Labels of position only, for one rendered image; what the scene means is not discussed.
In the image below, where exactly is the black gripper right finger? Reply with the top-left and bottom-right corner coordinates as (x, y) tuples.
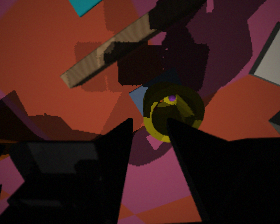
(166, 118), (280, 222)

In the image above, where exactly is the grey flat square tile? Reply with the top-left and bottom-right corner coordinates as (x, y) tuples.
(249, 23), (280, 87)

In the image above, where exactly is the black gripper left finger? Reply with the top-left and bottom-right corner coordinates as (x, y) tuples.
(9, 118), (133, 224)

